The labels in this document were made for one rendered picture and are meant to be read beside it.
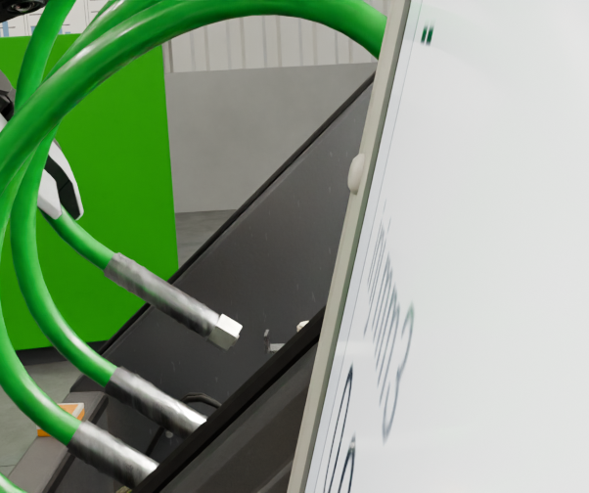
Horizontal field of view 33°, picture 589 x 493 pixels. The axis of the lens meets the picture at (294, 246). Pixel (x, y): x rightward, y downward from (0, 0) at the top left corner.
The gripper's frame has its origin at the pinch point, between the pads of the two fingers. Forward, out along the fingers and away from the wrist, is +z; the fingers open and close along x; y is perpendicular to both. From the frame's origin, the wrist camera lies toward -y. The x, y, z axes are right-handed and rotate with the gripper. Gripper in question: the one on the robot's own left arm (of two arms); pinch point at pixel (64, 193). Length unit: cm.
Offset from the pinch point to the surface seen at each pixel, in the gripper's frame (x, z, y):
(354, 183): 35.5, 19.6, -18.5
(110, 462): 12.3, 16.6, 2.5
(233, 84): -604, -219, 77
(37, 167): 8.4, 1.4, -2.9
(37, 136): 23.1, 7.4, -9.3
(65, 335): 6.2, 8.5, 3.1
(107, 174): -295, -117, 92
